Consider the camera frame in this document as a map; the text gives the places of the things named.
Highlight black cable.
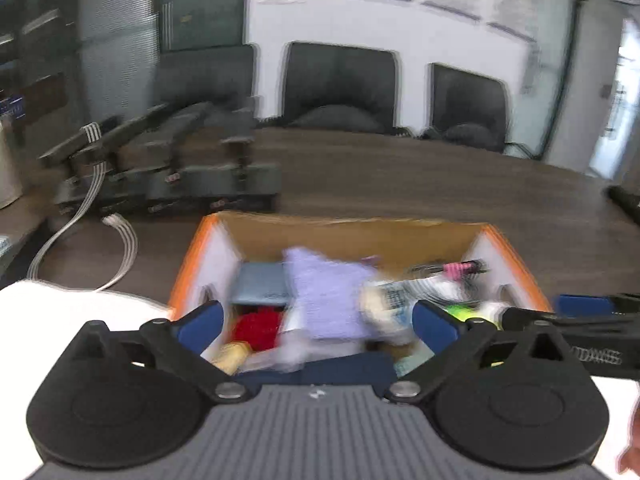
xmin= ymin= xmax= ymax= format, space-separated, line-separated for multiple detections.
xmin=406 ymin=258 xmax=490 ymax=294

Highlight blue snack packet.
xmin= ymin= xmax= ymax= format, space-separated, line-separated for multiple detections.
xmin=359 ymin=281 xmax=423 ymax=346

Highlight dark navy case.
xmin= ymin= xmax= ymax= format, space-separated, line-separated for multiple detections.
xmin=234 ymin=351 xmax=398 ymax=396

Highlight red snack wrapper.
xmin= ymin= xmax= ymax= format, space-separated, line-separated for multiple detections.
xmin=231 ymin=308 xmax=283 ymax=352

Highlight grey 65W charger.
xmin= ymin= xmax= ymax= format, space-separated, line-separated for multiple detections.
xmin=230 ymin=262 xmax=291 ymax=308

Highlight purple knit pouch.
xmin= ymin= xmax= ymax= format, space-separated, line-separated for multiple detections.
xmin=284 ymin=247 xmax=378 ymax=340

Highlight green tissue pack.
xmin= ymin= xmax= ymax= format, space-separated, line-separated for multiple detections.
xmin=444 ymin=301 xmax=497 ymax=324

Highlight small yellow eraser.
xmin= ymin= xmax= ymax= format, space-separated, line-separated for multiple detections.
xmin=210 ymin=341 xmax=253 ymax=376

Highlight person right hand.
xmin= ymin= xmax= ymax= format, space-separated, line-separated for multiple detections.
xmin=617 ymin=401 xmax=640 ymax=476

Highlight red cardboard box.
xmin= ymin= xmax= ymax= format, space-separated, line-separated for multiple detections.
xmin=167 ymin=210 xmax=554 ymax=376

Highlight white fluffy towel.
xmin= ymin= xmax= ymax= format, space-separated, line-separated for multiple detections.
xmin=1 ymin=281 xmax=639 ymax=479

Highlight black stand rack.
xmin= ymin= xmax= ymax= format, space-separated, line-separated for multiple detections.
xmin=39 ymin=96 xmax=282 ymax=217

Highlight black office chair right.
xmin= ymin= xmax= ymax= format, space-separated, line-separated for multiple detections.
xmin=420 ymin=63 xmax=535 ymax=159

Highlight black office chair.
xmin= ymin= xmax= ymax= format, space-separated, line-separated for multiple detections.
xmin=151 ymin=44 xmax=256 ymax=110
xmin=259 ymin=41 xmax=411 ymax=136
xmin=420 ymin=63 xmax=535 ymax=159

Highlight steel thermos jug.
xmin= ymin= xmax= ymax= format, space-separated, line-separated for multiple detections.
xmin=0 ymin=117 xmax=23 ymax=209

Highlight black office chair left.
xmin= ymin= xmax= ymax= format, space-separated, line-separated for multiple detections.
xmin=151 ymin=44 xmax=256 ymax=110

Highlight black office chair middle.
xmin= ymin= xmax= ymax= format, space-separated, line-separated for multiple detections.
xmin=259 ymin=41 xmax=411 ymax=136

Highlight white charging cable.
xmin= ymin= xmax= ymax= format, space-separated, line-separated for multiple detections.
xmin=24 ymin=121 xmax=139 ymax=294

